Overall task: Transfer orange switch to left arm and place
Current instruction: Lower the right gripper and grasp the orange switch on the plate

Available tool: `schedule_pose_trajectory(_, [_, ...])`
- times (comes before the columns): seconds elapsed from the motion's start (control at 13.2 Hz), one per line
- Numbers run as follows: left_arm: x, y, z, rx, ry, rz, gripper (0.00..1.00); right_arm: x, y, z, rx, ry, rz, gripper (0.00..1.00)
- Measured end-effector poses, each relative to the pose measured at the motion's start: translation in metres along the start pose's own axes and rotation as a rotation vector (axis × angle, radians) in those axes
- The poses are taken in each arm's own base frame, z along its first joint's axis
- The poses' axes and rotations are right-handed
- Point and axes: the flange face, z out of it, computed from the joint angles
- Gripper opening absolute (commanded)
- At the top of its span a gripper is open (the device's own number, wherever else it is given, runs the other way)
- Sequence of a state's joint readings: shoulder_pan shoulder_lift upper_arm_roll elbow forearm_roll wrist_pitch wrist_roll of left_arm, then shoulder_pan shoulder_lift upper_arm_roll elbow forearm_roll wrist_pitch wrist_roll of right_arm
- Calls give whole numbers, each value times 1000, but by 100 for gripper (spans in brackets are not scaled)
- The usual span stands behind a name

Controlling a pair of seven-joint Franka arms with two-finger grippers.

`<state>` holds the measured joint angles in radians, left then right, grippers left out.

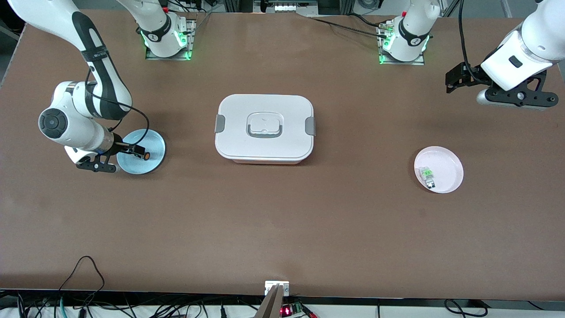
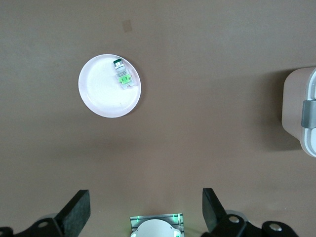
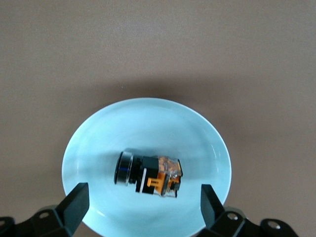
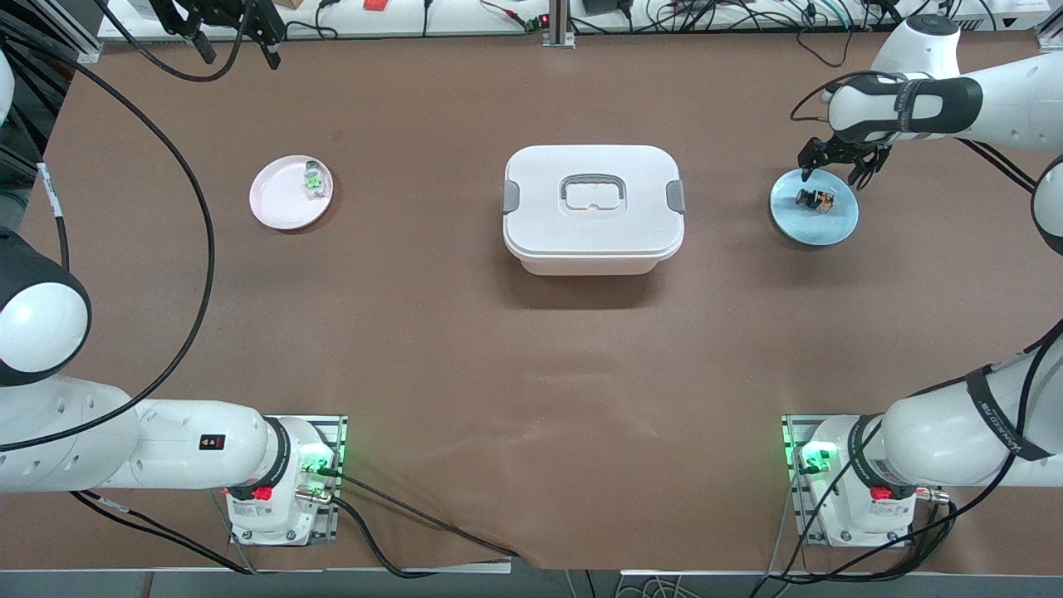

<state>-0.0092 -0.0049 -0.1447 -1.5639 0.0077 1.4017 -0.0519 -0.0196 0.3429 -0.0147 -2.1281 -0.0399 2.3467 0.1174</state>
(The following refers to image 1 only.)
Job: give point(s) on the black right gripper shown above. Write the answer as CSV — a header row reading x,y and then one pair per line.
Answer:
x,y
119,147

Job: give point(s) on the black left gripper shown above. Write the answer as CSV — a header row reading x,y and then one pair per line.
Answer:
x,y
468,76

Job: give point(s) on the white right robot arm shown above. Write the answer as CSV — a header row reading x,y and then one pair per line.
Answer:
x,y
66,126

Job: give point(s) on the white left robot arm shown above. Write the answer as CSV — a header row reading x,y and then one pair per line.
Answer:
x,y
534,39

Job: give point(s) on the white lunch box grey clips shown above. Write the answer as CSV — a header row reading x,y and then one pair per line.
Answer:
x,y
238,137

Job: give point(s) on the light blue round plate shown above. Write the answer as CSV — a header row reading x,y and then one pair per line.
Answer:
x,y
137,167

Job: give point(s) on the pale pink round plate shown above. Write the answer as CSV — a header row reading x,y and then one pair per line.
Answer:
x,y
448,170

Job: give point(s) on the small green connector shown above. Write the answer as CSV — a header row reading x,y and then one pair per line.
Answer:
x,y
427,175

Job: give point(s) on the white power strip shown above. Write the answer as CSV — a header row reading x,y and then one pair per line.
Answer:
x,y
287,8

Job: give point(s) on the circuit board with red display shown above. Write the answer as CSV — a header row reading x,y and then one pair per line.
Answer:
x,y
287,310

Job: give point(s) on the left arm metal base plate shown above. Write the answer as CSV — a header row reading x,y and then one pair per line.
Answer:
x,y
415,62

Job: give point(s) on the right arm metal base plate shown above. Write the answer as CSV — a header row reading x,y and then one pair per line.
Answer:
x,y
190,31

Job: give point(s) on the small white bracket plate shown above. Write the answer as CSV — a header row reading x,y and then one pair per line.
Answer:
x,y
269,287

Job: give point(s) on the grey camera stand profile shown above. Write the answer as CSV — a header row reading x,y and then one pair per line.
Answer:
x,y
270,307

